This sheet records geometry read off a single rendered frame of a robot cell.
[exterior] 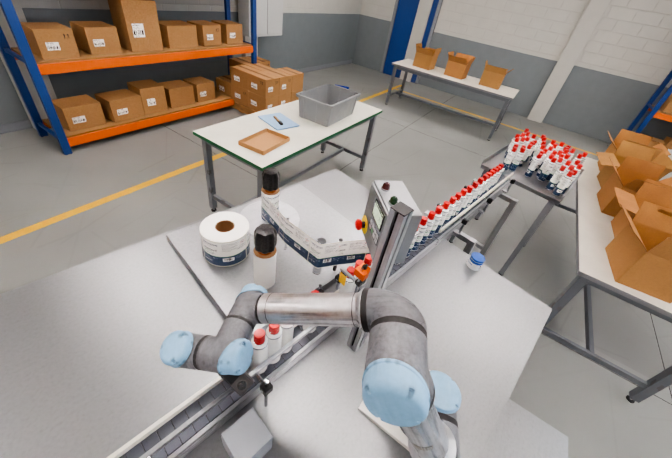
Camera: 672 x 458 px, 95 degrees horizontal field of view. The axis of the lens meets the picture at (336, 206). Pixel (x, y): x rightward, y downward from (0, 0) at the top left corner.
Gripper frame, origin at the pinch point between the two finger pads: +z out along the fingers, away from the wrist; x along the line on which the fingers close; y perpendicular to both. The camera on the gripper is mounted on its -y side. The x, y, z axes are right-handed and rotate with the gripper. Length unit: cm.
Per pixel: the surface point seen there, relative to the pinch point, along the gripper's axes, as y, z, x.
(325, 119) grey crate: 149, 91, -147
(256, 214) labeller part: 66, 26, -38
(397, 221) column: -15, -29, -57
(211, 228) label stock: 55, 0, -19
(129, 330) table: 42.6, -2.2, 24.6
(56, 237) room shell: 219, 63, 78
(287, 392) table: -10.6, 12.7, -1.2
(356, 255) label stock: 10, 27, -54
